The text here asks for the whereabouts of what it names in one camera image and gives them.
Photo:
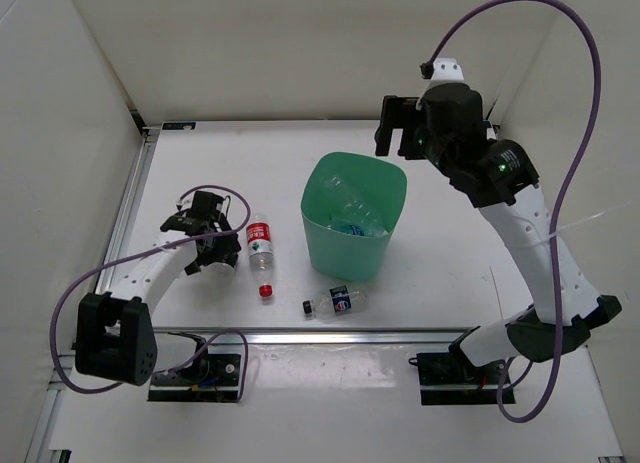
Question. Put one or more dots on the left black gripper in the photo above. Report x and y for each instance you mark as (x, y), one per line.
(226, 245)

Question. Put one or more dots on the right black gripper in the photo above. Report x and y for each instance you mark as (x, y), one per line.
(404, 114)

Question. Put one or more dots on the small black label bottle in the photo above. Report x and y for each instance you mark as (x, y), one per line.
(219, 274)

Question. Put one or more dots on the clear unlabelled plastic bottle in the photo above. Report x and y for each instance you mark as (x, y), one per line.
(347, 203)

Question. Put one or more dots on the blue label water bottle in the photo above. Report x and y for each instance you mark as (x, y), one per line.
(348, 228)

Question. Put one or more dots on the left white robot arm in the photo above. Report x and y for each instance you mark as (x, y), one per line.
(115, 338)

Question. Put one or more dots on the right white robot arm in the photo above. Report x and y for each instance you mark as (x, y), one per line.
(504, 186)

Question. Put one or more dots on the green plastic bin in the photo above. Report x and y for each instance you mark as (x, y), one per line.
(343, 256)

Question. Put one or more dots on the red label water bottle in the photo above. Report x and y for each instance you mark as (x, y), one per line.
(261, 254)

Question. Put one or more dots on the pepsi label clear bottle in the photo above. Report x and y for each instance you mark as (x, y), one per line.
(335, 302)

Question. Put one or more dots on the left blue corner label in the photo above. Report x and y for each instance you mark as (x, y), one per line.
(178, 126)

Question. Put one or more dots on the aluminium table edge rail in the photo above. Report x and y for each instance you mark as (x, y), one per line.
(317, 335)

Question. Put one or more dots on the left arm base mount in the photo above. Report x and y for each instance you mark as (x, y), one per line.
(213, 378)

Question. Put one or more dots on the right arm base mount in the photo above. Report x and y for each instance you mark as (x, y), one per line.
(443, 381)

